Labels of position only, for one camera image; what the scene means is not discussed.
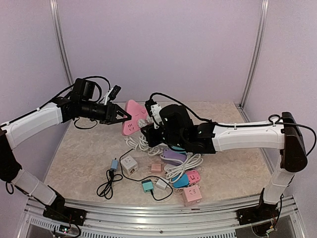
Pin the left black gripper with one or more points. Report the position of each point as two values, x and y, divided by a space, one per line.
110 113

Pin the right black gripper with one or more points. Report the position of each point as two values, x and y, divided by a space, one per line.
151 139

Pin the pink triangular socket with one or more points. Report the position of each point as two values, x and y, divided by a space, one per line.
137 112

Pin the pink charger plug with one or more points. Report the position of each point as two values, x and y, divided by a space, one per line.
155 168

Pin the white cube socket adapter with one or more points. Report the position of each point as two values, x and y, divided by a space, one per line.
129 164

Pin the white usb charger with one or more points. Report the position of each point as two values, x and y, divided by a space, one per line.
162 183

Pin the teal usb charger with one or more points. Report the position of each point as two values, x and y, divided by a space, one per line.
147 185

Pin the light blue charger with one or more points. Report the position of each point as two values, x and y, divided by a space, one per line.
114 165

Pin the blue plug adapter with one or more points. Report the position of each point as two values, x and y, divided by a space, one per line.
179 182

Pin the pink socket adapter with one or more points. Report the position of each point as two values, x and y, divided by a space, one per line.
193 176

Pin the pink cube socket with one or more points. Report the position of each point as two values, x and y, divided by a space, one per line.
191 195

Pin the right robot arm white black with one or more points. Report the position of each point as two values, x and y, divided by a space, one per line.
182 130

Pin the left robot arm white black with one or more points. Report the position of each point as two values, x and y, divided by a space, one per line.
77 103

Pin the purple power strip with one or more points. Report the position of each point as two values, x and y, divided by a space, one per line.
172 157

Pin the teal power strip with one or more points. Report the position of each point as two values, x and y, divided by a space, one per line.
177 149

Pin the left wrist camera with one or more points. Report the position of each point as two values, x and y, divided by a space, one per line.
111 94

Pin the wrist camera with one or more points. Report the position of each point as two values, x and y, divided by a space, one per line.
153 108
111 94

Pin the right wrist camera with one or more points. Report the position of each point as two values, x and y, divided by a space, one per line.
153 108

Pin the front aluminium rail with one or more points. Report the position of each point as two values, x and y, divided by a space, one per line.
206 220

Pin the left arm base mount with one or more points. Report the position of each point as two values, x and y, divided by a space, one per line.
67 215

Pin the right aluminium frame post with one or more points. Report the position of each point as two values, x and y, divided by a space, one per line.
256 53

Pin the aluminium frame post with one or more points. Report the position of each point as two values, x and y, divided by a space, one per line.
60 42
256 53

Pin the left aluminium frame post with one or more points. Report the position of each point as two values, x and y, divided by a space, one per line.
60 42

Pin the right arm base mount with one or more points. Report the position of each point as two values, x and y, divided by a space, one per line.
257 213

